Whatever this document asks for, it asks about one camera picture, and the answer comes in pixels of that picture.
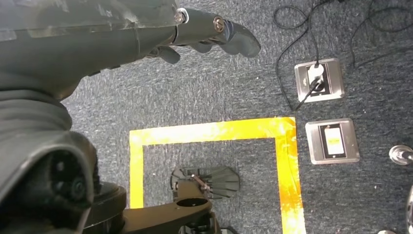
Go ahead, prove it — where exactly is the yellow floor tape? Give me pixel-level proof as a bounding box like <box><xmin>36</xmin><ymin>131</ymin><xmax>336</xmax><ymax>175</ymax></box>
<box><xmin>129</xmin><ymin>117</ymin><xmax>307</xmax><ymax>234</ymax></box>

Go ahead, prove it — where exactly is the white plug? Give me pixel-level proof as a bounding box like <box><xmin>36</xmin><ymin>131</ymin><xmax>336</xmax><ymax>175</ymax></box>
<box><xmin>308</xmin><ymin>64</ymin><xmax>324</xmax><ymax>79</ymax></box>

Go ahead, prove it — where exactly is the black plug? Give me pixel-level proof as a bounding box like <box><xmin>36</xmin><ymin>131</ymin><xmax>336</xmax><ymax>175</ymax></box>
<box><xmin>310</xmin><ymin>78</ymin><xmax>324</xmax><ymax>93</ymax></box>

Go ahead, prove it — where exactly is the steel floor socket yellow label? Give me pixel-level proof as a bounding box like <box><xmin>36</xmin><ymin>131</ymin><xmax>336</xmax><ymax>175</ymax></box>
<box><xmin>304</xmin><ymin>118</ymin><xmax>361</xmax><ymax>165</ymax></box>

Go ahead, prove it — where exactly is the steel floor socket with plugs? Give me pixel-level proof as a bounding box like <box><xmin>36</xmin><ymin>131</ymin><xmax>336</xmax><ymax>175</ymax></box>
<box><xmin>294</xmin><ymin>58</ymin><xmax>345</xmax><ymax>104</ymax></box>

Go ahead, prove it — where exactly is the chrome stool base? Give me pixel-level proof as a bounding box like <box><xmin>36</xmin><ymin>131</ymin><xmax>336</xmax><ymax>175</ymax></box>
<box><xmin>377</xmin><ymin>145</ymin><xmax>413</xmax><ymax>234</ymax></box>

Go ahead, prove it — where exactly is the black socket cable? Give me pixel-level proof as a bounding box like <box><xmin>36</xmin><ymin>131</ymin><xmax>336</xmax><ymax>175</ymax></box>
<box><xmin>273</xmin><ymin>0</ymin><xmax>326</xmax><ymax>112</ymax></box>

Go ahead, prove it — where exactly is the black floor cable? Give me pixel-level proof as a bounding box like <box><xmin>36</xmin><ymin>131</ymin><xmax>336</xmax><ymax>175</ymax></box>
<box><xmin>350</xmin><ymin>0</ymin><xmax>413</xmax><ymax>69</ymax></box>

